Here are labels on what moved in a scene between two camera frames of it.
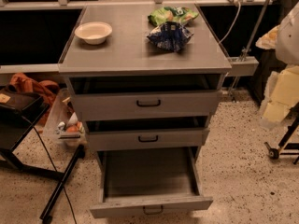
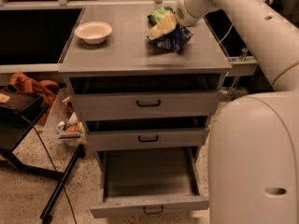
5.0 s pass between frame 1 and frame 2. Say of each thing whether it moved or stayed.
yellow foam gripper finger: moved
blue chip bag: stayed
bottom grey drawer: stayed
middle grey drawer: stayed
